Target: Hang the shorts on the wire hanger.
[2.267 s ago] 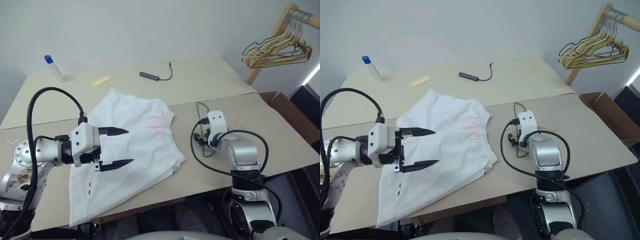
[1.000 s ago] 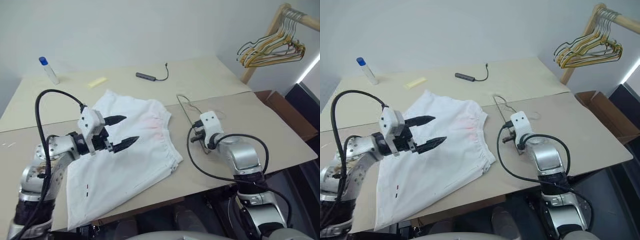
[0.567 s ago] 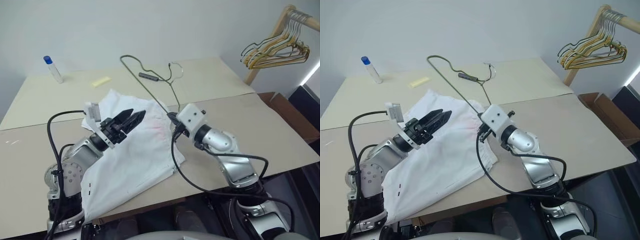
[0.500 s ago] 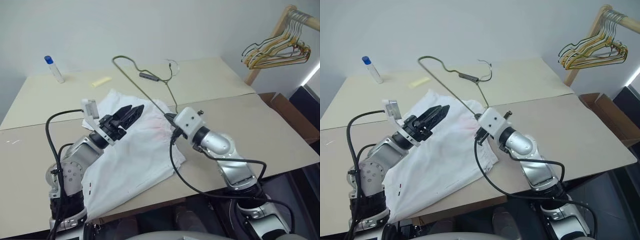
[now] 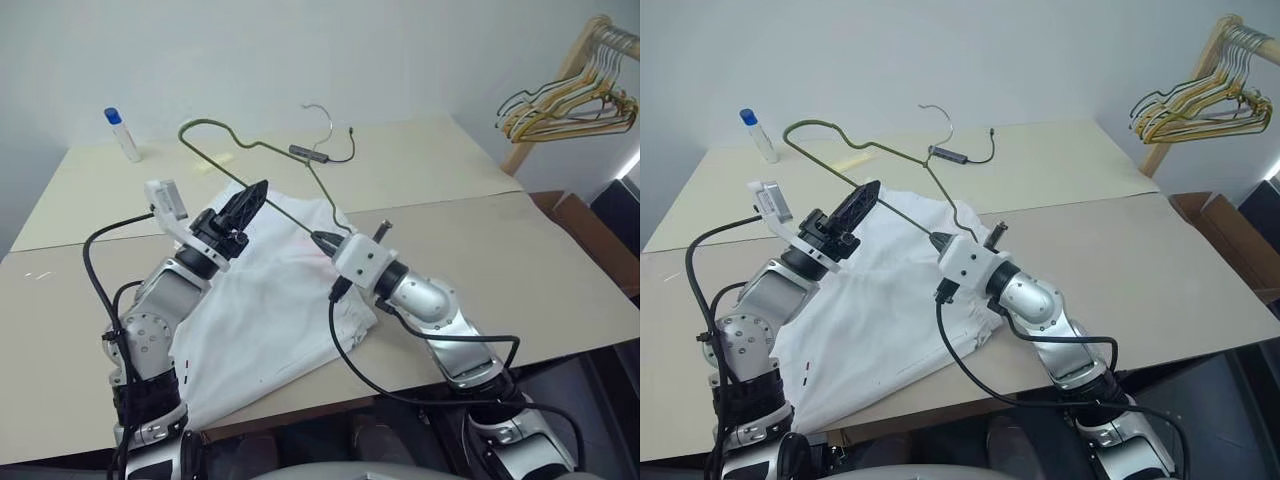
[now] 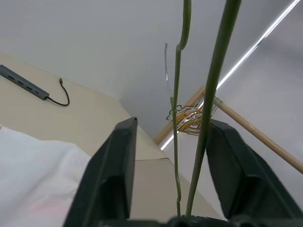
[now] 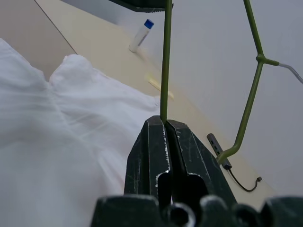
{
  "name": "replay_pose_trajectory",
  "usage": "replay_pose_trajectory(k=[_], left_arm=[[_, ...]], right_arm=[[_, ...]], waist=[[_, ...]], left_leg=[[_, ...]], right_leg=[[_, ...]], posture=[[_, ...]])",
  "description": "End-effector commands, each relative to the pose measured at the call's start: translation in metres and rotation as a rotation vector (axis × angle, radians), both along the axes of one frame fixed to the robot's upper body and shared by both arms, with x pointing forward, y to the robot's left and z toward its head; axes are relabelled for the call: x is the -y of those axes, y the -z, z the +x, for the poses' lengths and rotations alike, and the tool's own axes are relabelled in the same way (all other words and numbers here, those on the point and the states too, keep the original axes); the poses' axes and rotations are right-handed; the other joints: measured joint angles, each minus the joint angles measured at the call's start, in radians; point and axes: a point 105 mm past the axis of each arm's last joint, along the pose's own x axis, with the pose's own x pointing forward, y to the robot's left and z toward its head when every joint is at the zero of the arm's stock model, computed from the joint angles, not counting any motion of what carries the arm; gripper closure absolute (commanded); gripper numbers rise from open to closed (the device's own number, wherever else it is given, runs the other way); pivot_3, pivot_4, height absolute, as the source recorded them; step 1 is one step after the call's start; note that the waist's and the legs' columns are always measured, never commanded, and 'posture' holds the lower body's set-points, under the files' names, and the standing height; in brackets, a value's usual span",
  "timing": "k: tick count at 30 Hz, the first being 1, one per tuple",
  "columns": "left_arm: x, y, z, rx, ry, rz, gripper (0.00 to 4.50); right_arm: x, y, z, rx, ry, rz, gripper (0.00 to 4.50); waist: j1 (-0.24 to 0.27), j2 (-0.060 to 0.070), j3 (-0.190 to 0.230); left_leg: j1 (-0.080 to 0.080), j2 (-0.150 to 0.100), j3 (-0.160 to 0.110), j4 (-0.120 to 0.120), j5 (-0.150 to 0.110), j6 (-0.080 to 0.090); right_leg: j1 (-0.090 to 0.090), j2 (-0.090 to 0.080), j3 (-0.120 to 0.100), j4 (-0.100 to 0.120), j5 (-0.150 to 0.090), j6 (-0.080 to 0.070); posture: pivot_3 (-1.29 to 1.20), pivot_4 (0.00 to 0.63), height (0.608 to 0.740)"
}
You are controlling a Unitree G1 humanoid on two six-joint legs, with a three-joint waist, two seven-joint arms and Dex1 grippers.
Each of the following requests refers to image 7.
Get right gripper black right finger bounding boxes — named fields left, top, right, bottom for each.
left=166, top=119, right=238, bottom=211

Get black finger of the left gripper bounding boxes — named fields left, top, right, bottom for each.
left=107, top=0, right=175, bottom=13

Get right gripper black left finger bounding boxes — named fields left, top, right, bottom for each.
left=123, top=115, right=173, bottom=207

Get green wire hanger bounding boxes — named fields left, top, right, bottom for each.
left=159, top=0, right=303, bottom=166

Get white shorts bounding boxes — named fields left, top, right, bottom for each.
left=0, top=37, right=161, bottom=227

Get grey USB hub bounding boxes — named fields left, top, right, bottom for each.
left=206, top=133, right=233, bottom=170

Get white bottle with blue cap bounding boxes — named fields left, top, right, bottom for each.
left=128, top=18, right=155, bottom=52

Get pale yellow stick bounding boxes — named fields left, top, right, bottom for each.
left=146, top=72, right=176, bottom=101

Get black USB hub cable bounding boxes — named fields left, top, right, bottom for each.
left=227, top=166, right=263, bottom=193

